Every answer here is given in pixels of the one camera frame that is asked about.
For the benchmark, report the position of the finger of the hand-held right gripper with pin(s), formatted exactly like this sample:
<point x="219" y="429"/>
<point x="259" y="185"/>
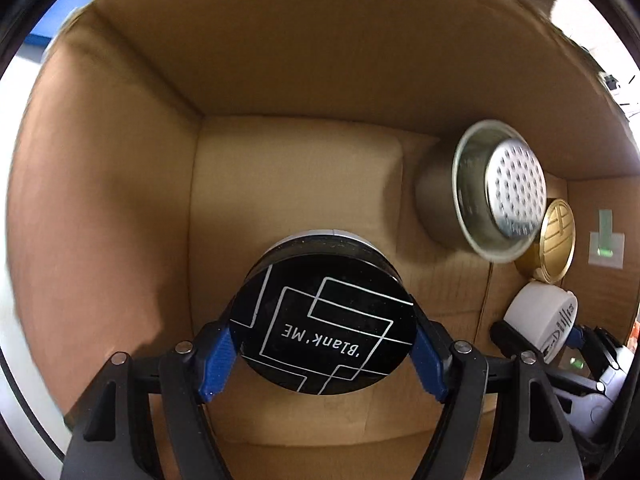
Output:
<point x="592" y="345"/>
<point x="515" y="342"/>

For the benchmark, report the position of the black round compact case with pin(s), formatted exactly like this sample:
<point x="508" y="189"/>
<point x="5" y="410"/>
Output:
<point x="322" y="315"/>

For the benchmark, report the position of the white green label sticker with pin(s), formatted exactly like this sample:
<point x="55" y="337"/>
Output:
<point x="606" y="240"/>

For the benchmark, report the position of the white round jar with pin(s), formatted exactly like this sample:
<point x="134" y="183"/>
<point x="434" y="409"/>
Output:
<point x="542" y="317"/>

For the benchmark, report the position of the gold round tin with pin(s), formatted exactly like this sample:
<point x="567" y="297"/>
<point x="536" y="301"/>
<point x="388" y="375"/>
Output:
<point x="550" y="240"/>

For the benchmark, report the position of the cardboard box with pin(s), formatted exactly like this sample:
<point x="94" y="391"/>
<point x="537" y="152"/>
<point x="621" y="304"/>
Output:
<point x="320" y="125"/>

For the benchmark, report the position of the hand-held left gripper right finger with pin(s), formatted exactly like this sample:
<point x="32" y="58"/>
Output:
<point x="430" y="365"/>

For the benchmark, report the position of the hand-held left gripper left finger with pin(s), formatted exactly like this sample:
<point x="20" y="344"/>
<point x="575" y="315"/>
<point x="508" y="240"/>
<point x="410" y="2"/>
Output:
<point x="216" y="367"/>

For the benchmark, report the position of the silver metal tin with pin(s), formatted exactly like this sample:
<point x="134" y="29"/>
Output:
<point x="482" y="195"/>

